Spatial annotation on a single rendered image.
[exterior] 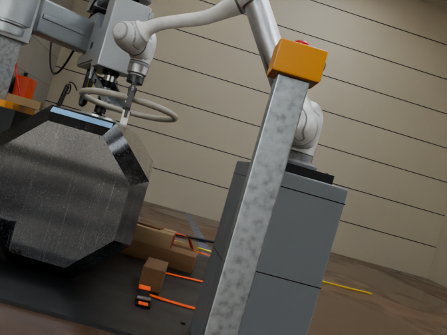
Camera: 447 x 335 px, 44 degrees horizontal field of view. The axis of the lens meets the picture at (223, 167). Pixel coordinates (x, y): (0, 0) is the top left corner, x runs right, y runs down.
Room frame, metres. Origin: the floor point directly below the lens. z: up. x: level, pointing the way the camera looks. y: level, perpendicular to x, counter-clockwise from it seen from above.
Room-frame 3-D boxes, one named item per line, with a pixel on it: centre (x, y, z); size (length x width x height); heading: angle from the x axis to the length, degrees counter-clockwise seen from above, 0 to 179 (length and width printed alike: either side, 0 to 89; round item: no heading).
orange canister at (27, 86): (6.11, 2.33, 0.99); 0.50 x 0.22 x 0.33; 7
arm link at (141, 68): (2.50, 0.49, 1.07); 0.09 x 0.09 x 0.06
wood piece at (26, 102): (3.40, 1.27, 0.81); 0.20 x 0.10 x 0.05; 100
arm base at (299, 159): (2.36, -0.27, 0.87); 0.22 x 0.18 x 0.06; 7
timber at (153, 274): (3.09, 0.21, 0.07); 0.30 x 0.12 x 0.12; 2
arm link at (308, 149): (2.33, -0.27, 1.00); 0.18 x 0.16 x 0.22; 165
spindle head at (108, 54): (3.38, 0.83, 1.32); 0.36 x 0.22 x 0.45; 25
